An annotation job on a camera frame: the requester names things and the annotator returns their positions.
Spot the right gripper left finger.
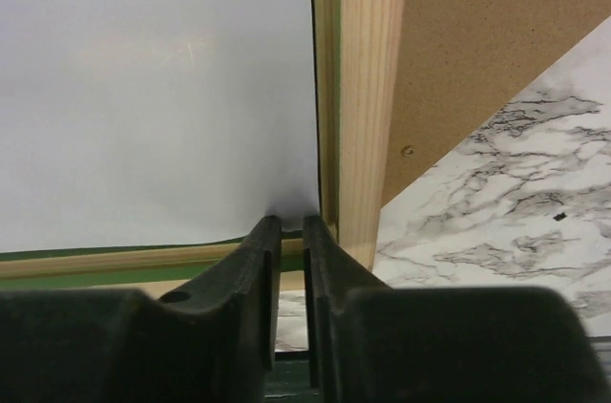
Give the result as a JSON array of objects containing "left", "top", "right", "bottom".
[{"left": 1, "top": 217, "right": 282, "bottom": 402}]

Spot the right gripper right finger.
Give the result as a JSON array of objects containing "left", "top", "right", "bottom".
[{"left": 304, "top": 216, "right": 609, "bottom": 402}]

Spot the sunset photo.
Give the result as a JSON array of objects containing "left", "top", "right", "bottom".
[{"left": 1, "top": 0, "right": 320, "bottom": 252}]

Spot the brown cardboard backing board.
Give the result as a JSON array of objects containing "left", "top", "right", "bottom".
[{"left": 383, "top": 0, "right": 610, "bottom": 202}]

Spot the green wooden picture frame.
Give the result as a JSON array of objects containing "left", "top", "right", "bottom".
[{"left": 0, "top": 0, "right": 412, "bottom": 280}]

